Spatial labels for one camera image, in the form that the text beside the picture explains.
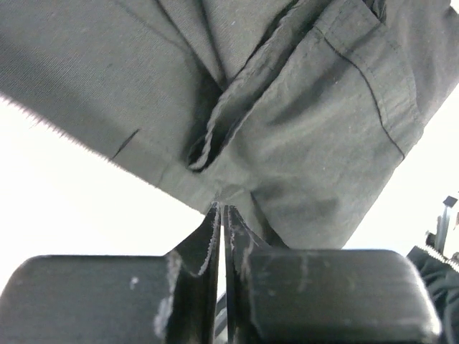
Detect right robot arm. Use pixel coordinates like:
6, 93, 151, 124
407, 196, 458, 343

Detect black long sleeve shirt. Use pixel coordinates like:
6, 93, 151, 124
1, 1, 458, 249

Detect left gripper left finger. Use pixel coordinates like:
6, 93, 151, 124
1, 204, 221, 344

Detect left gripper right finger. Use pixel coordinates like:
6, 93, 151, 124
223, 206, 441, 343

